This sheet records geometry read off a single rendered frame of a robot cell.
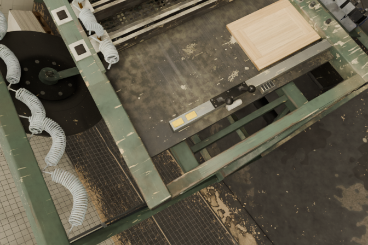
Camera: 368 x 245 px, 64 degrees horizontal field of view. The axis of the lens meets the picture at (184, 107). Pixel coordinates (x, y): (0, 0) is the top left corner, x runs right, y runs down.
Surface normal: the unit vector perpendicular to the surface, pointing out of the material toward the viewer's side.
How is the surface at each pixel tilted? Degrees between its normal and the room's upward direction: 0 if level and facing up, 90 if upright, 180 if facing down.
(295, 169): 0
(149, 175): 55
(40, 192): 90
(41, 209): 90
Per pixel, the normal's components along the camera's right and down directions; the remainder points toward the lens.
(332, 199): -0.69, 0.15
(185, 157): 0.04, -0.38
